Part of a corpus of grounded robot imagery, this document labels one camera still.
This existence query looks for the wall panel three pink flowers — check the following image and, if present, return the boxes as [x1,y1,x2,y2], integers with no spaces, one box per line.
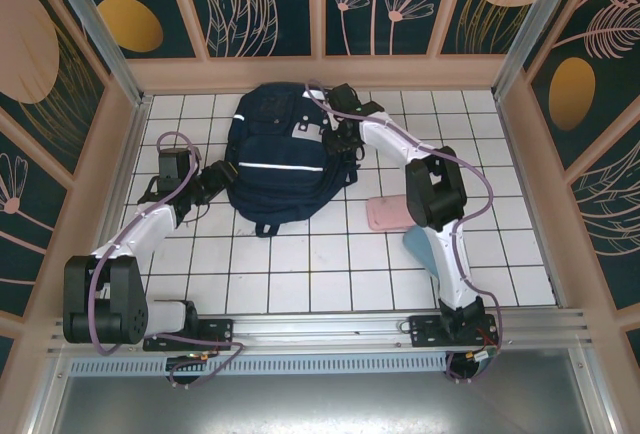
[322,0,457,59]

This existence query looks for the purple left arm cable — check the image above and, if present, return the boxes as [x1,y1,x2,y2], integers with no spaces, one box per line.
[85,131,246,389]

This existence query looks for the slotted grey cable duct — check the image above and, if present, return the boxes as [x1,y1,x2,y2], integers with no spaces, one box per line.
[67,353,451,378]

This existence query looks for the light blue glasses case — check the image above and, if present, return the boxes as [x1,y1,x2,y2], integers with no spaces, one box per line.
[402,227,441,278]

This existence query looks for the wall panel disc gold lines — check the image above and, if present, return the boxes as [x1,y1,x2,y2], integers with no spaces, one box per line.
[0,0,110,179]

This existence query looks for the wall panel golden oval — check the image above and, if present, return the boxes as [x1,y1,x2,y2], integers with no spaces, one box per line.
[62,0,209,61]

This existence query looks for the wall panel pink fern leaves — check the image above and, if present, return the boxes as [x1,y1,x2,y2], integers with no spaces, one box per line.
[564,126,640,313]

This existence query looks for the pink pencil case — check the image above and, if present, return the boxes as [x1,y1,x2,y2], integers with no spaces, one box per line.
[364,194,416,232]

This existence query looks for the aluminium corner post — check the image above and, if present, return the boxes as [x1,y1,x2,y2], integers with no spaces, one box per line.
[492,0,587,101]
[39,0,151,108]

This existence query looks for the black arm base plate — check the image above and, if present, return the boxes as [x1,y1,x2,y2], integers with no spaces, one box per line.
[408,314,501,351]
[143,317,236,353]

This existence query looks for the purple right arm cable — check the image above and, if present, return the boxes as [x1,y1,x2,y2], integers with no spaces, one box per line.
[304,78,504,384]

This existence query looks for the wall panel oval pink fern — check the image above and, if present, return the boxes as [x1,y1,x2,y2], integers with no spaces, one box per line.
[522,0,640,173]

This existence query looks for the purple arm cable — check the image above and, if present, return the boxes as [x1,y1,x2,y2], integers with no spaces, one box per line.
[304,78,504,384]
[85,131,246,389]

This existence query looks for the grey metal sheet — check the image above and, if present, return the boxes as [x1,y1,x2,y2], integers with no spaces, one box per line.
[47,373,619,434]

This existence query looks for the long aluminium mounting rail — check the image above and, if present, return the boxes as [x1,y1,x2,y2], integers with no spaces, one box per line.
[47,307,596,356]

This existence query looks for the wall panel single pink flower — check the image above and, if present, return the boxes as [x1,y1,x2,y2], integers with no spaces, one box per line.
[0,103,74,323]

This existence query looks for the navy blue backpack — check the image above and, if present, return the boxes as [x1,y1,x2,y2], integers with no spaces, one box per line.
[223,82,361,238]

